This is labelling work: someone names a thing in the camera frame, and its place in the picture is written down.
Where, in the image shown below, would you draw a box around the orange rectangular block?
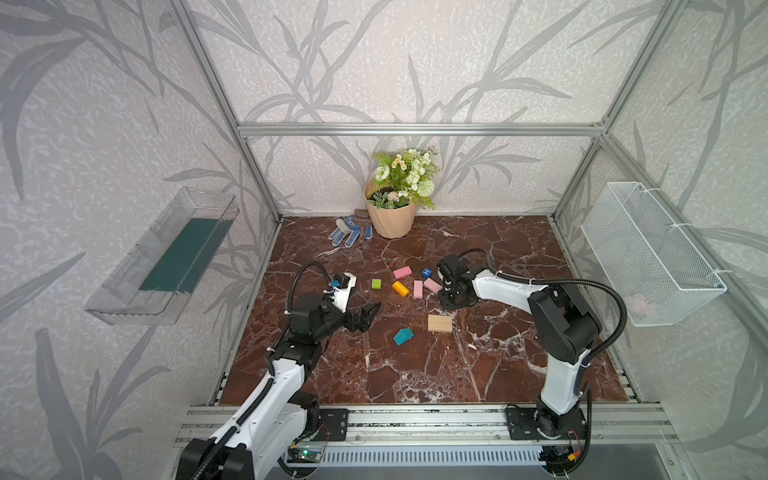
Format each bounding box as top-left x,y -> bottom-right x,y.
392,281 -> 410,297

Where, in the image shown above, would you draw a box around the white wire basket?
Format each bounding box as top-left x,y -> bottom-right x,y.
581,182 -> 727,327

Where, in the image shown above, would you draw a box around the pink block right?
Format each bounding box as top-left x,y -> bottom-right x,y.
423,278 -> 442,293

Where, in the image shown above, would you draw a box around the teal wedge block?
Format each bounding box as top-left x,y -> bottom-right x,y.
393,328 -> 414,346

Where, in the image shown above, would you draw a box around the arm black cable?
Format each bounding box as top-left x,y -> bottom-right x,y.
188,261 -> 334,480
458,248 -> 629,475

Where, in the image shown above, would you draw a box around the pink block far left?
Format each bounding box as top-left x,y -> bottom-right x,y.
393,266 -> 413,279

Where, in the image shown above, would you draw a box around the blue dotted work glove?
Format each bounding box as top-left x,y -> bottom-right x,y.
329,215 -> 373,248

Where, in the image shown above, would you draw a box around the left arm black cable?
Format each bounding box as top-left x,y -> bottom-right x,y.
188,261 -> 334,480

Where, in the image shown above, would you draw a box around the green artificial plant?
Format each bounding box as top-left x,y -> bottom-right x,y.
366,148 -> 439,210

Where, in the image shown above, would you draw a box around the aluminium cage frame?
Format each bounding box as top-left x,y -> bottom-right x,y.
167,0 -> 768,361

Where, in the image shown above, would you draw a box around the pink block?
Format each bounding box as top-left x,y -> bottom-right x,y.
423,278 -> 442,293
413,280 -> 424,299
393,266 -> 413,279

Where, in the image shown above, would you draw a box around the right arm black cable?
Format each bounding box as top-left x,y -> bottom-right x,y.
458,248 -> 629,475

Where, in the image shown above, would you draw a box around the beige flower pot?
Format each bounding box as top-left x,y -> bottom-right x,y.
364,181 -> 418,239

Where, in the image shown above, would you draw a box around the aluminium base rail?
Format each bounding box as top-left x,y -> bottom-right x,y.
158,403 -> 679,475

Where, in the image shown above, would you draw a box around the left green circuit board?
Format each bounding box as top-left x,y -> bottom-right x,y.
287,447 -> 324,464

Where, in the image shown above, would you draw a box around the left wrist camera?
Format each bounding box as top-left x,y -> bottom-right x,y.
330,272 -> 357,313

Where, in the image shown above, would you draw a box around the pink block middle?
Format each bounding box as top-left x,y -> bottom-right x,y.
413,280 -> 424,299

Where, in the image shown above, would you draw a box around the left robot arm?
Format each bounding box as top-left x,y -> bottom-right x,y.
175,289 -> 381,479

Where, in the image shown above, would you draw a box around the natural wood block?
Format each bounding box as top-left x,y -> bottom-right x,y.
428,315 -> 452,325
428,323 -> 453,333

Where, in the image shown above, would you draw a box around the clear plastic wall shelf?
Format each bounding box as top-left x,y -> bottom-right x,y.
85,187 -> 240,326

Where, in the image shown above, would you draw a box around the pink object in basket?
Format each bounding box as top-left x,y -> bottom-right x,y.
625,294 -> 650,320

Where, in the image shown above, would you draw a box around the right base connector wires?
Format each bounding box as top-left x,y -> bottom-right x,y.
538,428 -> 586,476

